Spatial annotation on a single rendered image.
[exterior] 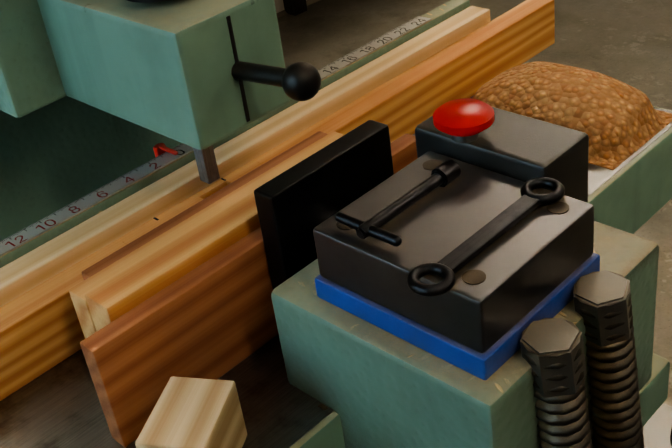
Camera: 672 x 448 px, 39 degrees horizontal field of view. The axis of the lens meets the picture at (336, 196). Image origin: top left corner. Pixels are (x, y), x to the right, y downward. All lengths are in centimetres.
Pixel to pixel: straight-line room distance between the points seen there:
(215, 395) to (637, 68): 255
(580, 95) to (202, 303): 32
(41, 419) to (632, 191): 40
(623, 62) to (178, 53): 253
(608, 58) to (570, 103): 231
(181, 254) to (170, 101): 8
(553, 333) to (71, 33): 33
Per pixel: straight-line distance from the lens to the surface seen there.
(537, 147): 47
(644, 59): 299
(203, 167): 59
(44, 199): 76
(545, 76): 71
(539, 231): 43
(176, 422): 45
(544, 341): 41
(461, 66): 75
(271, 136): 64
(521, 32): 80
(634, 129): 69
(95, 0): 57
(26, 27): 61
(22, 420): 54
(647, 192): 70
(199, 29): 50
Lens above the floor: 124
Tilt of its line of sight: 31 degrees down
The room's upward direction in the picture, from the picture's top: 8 degrees counter-clockwise
